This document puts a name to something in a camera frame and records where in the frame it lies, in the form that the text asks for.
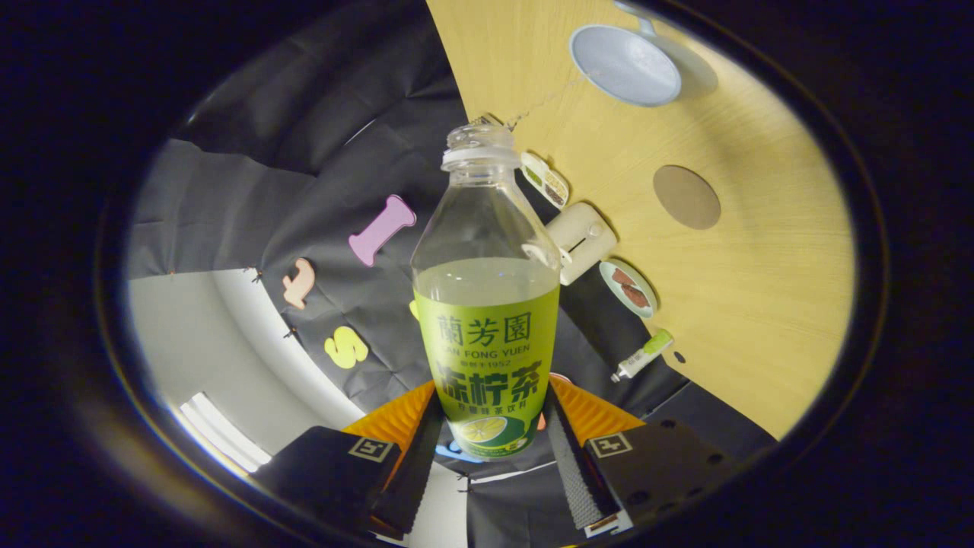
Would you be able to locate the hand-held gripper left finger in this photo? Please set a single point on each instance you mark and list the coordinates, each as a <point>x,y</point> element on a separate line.
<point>415,479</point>

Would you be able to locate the wooden table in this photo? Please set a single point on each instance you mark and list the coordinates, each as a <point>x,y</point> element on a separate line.
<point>761,304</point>

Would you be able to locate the white toaster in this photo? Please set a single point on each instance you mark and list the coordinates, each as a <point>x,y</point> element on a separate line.
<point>586,240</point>

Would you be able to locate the white divided snack tray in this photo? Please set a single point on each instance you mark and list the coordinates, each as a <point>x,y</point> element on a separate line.
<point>548,183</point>

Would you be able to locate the ceiling light panel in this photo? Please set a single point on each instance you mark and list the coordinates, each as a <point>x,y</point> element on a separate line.
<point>221,434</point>

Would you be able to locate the pale green plate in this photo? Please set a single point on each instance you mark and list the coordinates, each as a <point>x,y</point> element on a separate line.
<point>611,290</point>

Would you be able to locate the green label juice bottle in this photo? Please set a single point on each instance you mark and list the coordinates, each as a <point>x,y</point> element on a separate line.
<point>487,327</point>

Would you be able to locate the round brown coaster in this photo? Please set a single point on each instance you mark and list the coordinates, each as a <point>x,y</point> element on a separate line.
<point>686,198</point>

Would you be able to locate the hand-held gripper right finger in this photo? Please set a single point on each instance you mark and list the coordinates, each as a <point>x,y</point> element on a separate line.
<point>571,472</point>

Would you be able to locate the brown bread slice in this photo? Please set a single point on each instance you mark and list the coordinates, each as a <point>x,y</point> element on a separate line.
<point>638,297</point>
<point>622,277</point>

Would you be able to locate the small white green bottle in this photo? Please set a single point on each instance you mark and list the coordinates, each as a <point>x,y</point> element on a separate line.
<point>647,352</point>

